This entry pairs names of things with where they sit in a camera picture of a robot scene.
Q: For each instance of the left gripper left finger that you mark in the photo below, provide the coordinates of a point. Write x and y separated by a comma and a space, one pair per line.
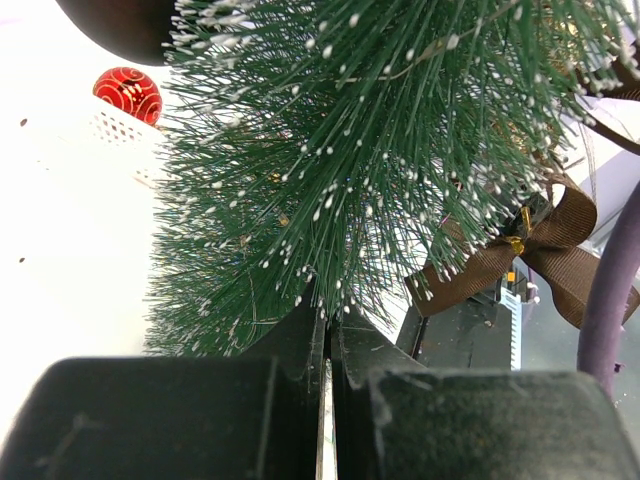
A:
254, 416

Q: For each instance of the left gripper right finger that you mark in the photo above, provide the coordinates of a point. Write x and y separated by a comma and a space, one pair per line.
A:
396, 419

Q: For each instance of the brown and gold ornament garland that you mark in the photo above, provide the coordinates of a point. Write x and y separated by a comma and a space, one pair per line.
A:
540, 250

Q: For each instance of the small green christmas tree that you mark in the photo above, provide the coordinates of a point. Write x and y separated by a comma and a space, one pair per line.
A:
357, 149

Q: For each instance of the white plastic basket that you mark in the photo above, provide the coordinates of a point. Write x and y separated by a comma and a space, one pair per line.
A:
89, 136

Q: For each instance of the red glitter bauble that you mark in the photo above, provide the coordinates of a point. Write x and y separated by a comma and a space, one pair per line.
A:
131, 91

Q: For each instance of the matte brown bauble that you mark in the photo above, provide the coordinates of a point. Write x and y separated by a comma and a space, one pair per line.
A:
135, 30

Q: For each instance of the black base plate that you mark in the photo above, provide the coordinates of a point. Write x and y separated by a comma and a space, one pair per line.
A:
483, 332

